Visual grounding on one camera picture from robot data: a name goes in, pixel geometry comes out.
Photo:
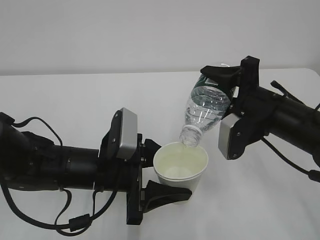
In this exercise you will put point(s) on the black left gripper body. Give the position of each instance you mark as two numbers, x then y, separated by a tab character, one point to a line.
136	194

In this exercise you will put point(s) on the white paper cup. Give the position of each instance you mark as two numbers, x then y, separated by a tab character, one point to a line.
178	165

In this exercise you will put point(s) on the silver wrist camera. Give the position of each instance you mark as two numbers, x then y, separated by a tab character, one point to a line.
128	134
229	135

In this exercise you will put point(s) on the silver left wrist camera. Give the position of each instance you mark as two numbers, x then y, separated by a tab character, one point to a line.
128	134

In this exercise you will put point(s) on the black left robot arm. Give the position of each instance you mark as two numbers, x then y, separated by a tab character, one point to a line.
30	162

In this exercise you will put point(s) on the clear water bottle green label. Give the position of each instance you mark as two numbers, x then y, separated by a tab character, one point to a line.
205	107

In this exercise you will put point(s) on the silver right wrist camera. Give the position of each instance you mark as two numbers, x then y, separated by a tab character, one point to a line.
229	135

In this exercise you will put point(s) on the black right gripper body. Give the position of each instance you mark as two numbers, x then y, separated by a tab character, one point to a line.
252	100

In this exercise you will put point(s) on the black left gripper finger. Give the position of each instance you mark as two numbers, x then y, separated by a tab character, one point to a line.
157	195
149	150

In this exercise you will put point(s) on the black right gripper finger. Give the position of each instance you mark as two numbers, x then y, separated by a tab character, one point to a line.
225	77

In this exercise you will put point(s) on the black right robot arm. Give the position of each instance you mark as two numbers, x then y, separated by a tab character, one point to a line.
293	121

